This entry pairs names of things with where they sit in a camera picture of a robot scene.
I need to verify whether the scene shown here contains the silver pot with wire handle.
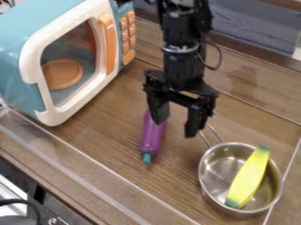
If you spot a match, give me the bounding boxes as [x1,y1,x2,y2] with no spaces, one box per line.
[198,126,283,218]

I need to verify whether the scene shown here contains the yellow toy corn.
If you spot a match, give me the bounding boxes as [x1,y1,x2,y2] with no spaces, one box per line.
[225,145,270,209]

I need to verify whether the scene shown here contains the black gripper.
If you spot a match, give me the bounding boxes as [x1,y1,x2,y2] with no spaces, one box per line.
[143,47,218,138]

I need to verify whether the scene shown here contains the orange microwave turntable plate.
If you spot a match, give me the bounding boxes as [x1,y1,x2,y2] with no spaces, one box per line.
[43,59,83,91]

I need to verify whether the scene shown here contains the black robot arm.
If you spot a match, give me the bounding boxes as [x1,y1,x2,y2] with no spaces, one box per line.
[143,0,218,138]

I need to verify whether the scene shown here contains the black cable bottom left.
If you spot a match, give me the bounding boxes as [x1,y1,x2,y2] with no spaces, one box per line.
[0,199,40,225]

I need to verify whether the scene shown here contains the purple toy eggplant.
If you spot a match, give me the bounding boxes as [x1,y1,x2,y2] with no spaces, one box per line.
[140,111,167,165]

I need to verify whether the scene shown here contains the blue toy microwave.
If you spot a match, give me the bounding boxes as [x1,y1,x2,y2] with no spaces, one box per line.
[0,0,136,127]

